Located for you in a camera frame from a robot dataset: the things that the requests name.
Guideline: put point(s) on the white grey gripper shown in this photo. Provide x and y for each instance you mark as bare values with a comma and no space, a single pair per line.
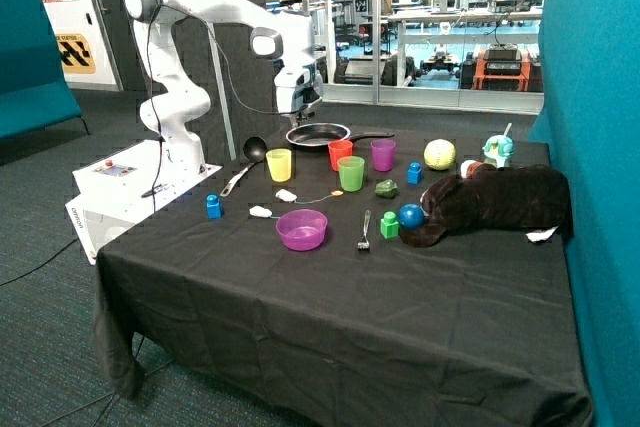
297,88

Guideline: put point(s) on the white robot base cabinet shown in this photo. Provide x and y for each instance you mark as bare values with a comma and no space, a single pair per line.
122,190

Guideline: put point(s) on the black frying pan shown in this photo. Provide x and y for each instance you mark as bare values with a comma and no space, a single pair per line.
317,136

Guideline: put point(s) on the yellow plastic cup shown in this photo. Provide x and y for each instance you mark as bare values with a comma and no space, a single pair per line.
279,163

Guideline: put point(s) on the red plastic cup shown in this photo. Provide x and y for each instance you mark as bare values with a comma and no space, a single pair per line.
337,150

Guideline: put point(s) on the green plastic cup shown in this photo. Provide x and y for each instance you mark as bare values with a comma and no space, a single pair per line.
351,173

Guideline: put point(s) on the purple plastic cup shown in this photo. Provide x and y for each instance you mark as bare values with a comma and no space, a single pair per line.
383,154

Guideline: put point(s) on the purple plastic bowl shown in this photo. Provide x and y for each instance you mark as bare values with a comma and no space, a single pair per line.
302,230

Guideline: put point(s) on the green toy pepper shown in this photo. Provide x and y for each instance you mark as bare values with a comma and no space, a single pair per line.
386,189

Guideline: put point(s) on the blue toy block left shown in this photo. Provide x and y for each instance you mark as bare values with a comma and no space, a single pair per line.
214,207

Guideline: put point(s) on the blue toy block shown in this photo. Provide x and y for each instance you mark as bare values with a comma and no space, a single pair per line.
414,173
214,207

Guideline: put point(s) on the blue toy block right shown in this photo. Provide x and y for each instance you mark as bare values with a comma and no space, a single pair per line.
414,173

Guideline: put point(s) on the green toy block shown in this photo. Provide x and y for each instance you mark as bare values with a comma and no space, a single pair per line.
389,225

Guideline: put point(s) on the silver fork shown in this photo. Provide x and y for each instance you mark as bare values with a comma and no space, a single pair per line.
364,245

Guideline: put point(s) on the yellow softball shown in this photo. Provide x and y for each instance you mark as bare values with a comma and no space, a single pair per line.
439,154

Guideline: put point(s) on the blue ball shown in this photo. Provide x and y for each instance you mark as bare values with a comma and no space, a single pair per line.
411,216

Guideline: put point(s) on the black tablecloth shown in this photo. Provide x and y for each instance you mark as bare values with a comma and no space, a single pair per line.
477,330

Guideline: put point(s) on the teal toy figure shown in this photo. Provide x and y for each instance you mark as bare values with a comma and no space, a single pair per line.
499,149

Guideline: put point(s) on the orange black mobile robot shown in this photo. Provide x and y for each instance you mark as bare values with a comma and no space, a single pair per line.
502,67

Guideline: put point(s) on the brown plush toy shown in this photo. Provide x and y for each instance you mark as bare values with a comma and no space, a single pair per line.
534,198

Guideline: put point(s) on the teal sofa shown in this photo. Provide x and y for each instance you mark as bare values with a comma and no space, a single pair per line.
34,93

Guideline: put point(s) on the teal partition wall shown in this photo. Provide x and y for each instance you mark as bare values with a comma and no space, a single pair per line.
590,120

